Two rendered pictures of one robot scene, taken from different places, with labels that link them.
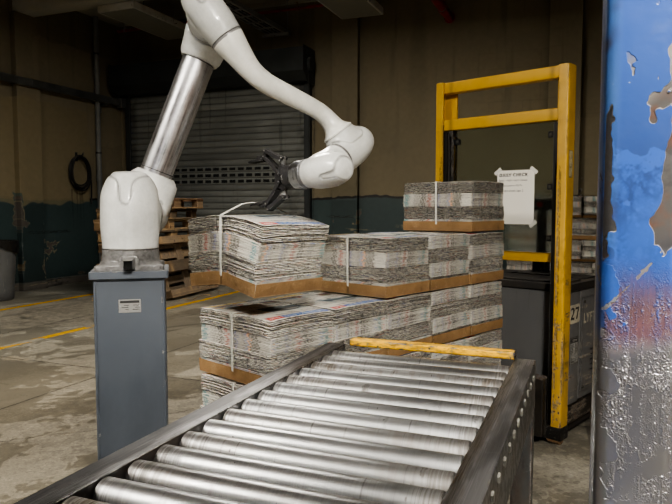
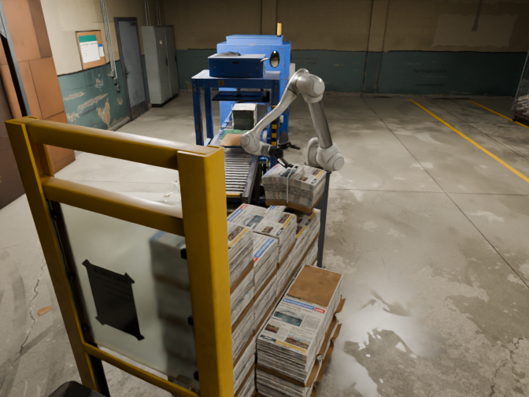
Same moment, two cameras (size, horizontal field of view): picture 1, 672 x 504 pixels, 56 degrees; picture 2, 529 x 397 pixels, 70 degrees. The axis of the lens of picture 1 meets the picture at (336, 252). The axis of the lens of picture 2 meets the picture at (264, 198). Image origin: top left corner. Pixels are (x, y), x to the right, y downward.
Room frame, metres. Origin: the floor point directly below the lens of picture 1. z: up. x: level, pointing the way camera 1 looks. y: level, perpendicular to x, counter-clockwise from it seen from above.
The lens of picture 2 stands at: (4.45, -0.74, 2.15)
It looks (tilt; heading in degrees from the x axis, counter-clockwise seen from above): 26 degrees down; 161
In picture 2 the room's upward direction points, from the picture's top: 1 degrees clockwise
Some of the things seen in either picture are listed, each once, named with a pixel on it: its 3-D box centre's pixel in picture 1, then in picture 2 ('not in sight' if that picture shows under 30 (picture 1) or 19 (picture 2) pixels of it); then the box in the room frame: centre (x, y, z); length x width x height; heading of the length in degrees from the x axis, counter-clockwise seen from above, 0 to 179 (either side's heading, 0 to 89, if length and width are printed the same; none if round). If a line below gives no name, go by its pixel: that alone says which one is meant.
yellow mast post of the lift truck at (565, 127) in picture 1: (559, 248); (82, 328); (3.10, -1.09, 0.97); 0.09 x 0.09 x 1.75; 47
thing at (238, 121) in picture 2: not in sight; (245, 116); (-0.46, 0.61, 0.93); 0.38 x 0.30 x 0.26; 158
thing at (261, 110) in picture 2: not in sight; (249, 119); (-0.98, 0.82, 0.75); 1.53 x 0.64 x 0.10; 158
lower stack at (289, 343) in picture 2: not in sight; (301, 339); (2.86, 0.05, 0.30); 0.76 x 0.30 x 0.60; 137
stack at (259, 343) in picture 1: (350, 398); (267, 291); (2.48, -0.06, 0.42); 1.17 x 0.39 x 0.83; 137
